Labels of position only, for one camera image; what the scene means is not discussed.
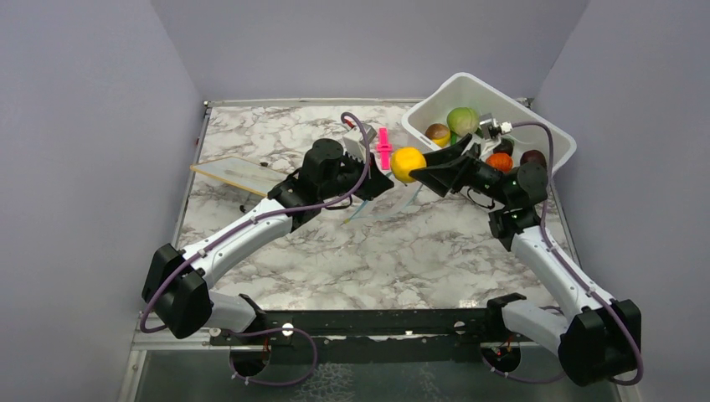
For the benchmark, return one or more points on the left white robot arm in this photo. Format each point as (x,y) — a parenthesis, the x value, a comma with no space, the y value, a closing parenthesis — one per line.
(179,283)

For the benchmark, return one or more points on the pink plastic clip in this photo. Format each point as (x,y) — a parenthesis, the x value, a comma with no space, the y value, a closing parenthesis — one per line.
(384,148)

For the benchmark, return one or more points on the dark maroon plum toy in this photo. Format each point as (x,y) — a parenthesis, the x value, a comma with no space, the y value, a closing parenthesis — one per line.
(533,156)

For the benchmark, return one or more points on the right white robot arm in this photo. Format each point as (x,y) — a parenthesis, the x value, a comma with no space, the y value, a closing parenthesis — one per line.
(596,336)

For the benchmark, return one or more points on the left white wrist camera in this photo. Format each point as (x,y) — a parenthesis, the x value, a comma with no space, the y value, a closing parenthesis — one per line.
(354,144)

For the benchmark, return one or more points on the white plastic bin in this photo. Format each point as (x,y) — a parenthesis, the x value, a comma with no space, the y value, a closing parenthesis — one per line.
(529,130)

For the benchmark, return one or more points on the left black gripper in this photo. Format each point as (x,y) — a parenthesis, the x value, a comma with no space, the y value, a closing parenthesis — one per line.
(376,182)

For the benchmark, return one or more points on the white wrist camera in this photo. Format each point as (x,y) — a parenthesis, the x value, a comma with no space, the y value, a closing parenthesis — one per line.
(354,144)
(492,129)

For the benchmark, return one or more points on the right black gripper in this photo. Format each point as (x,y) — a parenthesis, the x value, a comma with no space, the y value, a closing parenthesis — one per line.
(443,178)

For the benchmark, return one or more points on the clear zip top bag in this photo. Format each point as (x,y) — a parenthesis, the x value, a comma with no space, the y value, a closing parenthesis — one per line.
(389,204)

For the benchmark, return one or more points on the green cabbage toy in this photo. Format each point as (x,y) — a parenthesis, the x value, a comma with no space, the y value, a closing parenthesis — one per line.
(463,121)

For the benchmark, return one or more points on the black metal base rail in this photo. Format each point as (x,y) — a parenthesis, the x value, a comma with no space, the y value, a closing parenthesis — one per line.
(291,337)

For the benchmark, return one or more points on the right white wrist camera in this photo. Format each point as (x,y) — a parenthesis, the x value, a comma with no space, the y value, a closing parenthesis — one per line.
(492,129)

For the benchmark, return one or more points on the orange pumpkin toy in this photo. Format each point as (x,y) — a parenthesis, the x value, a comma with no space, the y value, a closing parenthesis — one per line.
(501,161)

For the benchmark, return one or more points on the dark avocado toy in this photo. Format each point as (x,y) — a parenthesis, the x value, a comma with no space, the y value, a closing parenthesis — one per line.
(505,146)

